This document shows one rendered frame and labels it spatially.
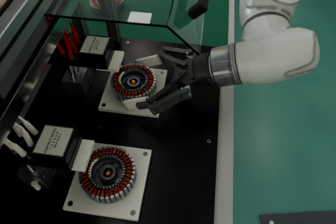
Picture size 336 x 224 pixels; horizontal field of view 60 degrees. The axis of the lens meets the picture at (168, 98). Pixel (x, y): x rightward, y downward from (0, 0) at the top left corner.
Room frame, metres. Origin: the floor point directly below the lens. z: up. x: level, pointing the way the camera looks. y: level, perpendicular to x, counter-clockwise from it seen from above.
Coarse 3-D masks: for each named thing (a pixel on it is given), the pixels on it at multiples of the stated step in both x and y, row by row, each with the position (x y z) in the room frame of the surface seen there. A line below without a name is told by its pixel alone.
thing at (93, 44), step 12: (96, 36) 0.51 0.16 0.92; (84, 48) 0.47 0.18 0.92; (96, 48) 0.47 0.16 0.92; (108, 48) 0.48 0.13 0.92; (60, 60) 0.46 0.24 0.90; (72, 60) 0.46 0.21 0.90; (84, 60) 0.45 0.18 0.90; (96, 60) 0.45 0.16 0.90; (108, 60) 0.46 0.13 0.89; (120, 60) 0.48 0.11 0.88; (72, 72) 0.47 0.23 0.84
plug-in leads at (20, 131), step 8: (24, 120) 0.27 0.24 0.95; (16, 128) 0.27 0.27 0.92; (32, 128) 0.27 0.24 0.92; (24, 136) 0.25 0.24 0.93; (8, 144) 0.24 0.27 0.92; (16, 144) 0.23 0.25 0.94; (32, 144) 0.25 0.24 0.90; (0, 152) 0.23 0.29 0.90; (16, 152) 0.22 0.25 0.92; (24, 152) 0.23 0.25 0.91
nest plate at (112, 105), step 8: (112, 72) 0.53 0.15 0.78; (160, 72) 0.53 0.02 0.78; (160, 80) 0.50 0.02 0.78; (160, 88) 0.47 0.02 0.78; (104, 96) 0.45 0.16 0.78; (112, 96) 0.45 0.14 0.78; (104, 104) 0.42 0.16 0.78; (112, 104) 0.42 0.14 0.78; (120, 104) 0.42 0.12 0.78; (112, 112) 0.40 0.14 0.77; (120, 112) 0.40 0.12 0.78; (128, 112) 0.40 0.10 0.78; (136, 112) 0.40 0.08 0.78; (144, 112) 0.40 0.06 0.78
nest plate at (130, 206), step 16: (96, 144) 0.31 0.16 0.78; (144, 160) 0.27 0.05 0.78; (96, 176) 0.24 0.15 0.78; (144, 176) 0.24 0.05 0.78; (80, 192) 0.20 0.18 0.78; (128, 192) 0.20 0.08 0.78; (64, 208) 0.17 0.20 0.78; (80, 208) 0.17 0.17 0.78; (96, 208) 0.17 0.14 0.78; (112, 208) 0.17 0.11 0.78; (128, 208) 0.17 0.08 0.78
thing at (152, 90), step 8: (136, 64) 0.52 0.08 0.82; (120, 72) 0.50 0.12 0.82; (128, 72) 0.50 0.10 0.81; (136, 72) 0.50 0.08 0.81; (144, 72) 0.50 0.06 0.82; (152, 72) 0.50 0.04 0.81; (112, 80) 0.47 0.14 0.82; (120, 80) 0.47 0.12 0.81; (128, 80) 0.48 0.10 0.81; (136, 80) 0.48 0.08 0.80; (144, 80) 0.49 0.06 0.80; (152, 80) 0.47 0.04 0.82; (112, 88) 0.45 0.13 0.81; (120, 88) 0.44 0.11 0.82; (128, 88) 0.46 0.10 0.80; (136, 88) 0.46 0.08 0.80; (144, 88) 0.44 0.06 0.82; (152, 88) 0.45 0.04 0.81; (120, 96) 0.42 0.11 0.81; (128, 96) 0.42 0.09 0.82; (136, 96) 0.42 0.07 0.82; (144, 96) 0.43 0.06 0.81
